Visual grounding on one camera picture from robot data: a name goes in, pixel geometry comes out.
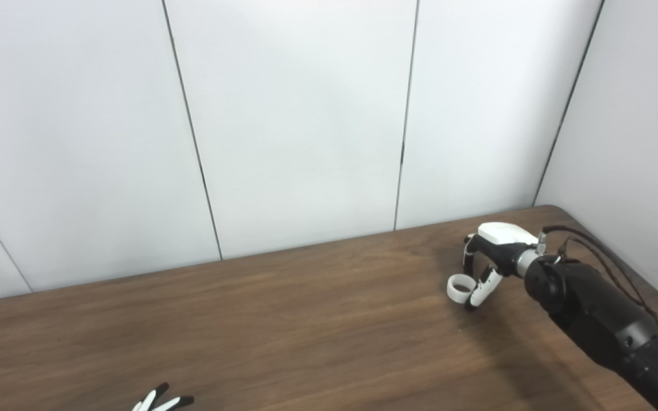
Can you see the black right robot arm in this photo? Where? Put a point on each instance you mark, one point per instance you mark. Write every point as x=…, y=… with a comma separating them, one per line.
x=609, y=319

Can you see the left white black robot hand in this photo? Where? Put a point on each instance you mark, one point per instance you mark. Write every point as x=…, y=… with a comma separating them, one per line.
x=155, y=402

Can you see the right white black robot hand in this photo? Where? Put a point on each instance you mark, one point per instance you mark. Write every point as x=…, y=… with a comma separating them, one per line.
x=506, y=245

